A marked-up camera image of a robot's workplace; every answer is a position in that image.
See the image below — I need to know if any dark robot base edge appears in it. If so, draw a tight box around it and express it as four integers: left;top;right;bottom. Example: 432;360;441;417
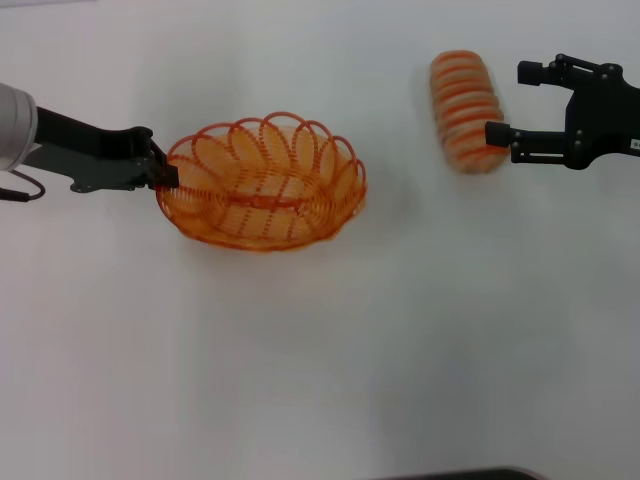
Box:
384;466;541;480

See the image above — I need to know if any orange striped bread roll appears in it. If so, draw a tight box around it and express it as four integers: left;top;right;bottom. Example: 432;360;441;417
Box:
429;48;513;176

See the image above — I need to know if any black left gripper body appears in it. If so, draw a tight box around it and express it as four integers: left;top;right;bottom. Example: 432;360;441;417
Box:
21;104;164;194

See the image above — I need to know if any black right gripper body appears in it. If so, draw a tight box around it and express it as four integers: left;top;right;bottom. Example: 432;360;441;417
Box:
562;74;640;172

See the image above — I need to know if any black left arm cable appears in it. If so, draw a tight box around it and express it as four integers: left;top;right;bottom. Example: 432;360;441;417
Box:
0;168;47;204

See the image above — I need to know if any orange wire basket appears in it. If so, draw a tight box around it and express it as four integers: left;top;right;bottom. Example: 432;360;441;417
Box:
154;110;369;254

